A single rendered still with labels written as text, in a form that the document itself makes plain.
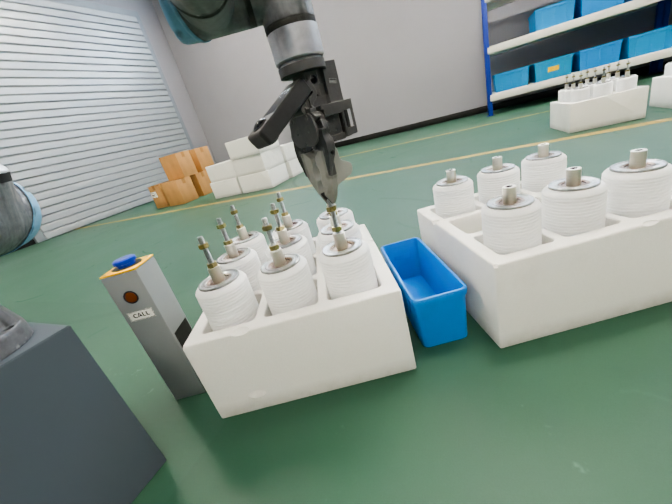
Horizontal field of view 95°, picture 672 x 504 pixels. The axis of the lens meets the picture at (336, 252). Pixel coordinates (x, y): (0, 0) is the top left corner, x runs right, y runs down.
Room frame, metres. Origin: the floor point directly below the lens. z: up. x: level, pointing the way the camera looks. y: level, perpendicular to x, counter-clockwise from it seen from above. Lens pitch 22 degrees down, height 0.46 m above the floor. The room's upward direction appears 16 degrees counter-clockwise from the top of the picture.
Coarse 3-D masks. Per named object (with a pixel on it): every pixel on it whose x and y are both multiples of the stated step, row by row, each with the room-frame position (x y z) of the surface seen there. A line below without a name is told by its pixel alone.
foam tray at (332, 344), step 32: (320, 288) 0.53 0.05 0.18; (384, 288) 0.47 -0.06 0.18; (256, 320) 0.48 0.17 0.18; (288, 320) 0.46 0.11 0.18; (320, 320) 0.45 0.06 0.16; (352, 320) 0.45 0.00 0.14; (384, 320) 0.45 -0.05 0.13; (192, 352) 0.46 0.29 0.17; (224, 352) 0.46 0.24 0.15; (256, 352) 0.46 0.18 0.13; (288, 352) 0.46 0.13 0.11; (320, 352) 0.45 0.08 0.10; (352, 352) 0.45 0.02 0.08; (384, 352) 0.45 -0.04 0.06; (224, 384) 0.46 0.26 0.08; (256, 384) 0.46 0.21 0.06; (288, 384) 0.46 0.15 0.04; (320, 384) 0.45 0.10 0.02; (352, 384) 0.45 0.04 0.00; (224, 416) 0.46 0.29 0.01
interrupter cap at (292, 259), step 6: (288, 258) 0.54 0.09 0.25; (294, 258) 0.53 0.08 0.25; (264, 264) 0.54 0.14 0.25; (270, 264) 0.54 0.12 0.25; (288, 264) 0.51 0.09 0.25; (294, 264) 0.51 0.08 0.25; (264, 270) 0.52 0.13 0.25; (270, 270) 0.51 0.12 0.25; (276, 270) 0.50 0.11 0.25; (282, 270) 0.49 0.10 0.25
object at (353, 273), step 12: (360, 252) 0.49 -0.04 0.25; (324, 264) 0.50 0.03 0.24; (336, 264) 0.48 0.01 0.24; (348, 264) 0.48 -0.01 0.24; (360, 264) 0.49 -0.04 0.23; (372, 264) 0.51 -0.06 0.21; (324, 276) 0.52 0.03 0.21; (336, 276) 0.49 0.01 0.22; (348, 276) 0.48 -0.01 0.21; (360, 276) 0.48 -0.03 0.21; (372, 276) 0.50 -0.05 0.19; (336, 288) 0.49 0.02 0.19; (348, 288) 0.48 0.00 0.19; (360, 288) 0.48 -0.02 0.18; (372, 288) 0.50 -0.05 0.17
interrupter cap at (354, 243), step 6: (348, 240) 0.55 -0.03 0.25; (354, 240) 0.54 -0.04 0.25; (360, 240) 0.53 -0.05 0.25; (324, 246) 0.55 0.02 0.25; (330, 246) 0.54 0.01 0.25; (348, 246) 0.52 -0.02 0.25; (354, 246) 0.51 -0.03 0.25; (360, 246) 0.51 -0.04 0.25; (324, 252) 0.52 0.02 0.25; (330, 252) 0.51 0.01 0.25; (336, 252) 0.50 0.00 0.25; (342, 252) 0.50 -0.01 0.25; (348, 252) 0.49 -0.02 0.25
